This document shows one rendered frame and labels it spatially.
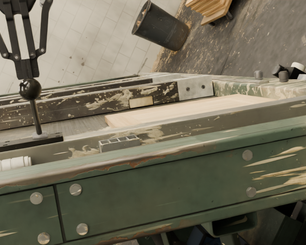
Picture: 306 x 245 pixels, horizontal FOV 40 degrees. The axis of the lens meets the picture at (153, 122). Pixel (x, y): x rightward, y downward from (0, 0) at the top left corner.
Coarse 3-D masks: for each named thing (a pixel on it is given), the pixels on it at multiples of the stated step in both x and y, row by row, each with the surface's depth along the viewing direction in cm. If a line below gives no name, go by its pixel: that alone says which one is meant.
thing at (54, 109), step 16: (176, 80) 142; (192, 80) 142; (208, 80) 144; (64, 96) 138; (80, 96) 134; (96, 96) 135; (112, 96) 137; (128, 96) 138; (144, 96) 139; (160, 96) 140; (176, 96) 142; (192, 96) 143; (0, 112) 129; (16, 112) 130; (48, 112) 132; (64, 112) 134; (80, 112) 135; (96, 112) 136; (0, 128) 130
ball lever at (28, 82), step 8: (24, 80) 69; (32, 80) 69; (24, 88) 68; (32, 88) 68; (40, 88) 70; (24, 96) 69; (32, 96) 69; (32, 104) 71; (32, 112) 73; (40, 128) 75; (40, 136) 75
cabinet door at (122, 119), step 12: (228, 96) 123; (240, 96) 119; (252, 96) 116; (156, 108) 118; (168, 108) 116; (180, 108) 114; (192, 108) 110; (204, 108) 108; (216, 108) 105; (108, 120) 110; (120, 120) 105; (132, 120) 103; (144, 120) 102; (156, 120) 99
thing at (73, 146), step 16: (304, 96) 89; (208, 112) 85; (224, 112) 83; (240, 112) 82; (256, 112) 83; (272, 112) 84; (288, 112) 85; (304, 112) 86; (112, 128) 82; (128, 128) 79; (144, 128) 78; (160, 128) 79; (176, 128) 80; (192, 128) 81; (208, 128) 81; (224, 128) 82; (48, 144) 74; (64, 144) 75; (80, 144) 76; (96, 144) 77; (144, 144) 79; (32, 160) 74; (48, 160) 75
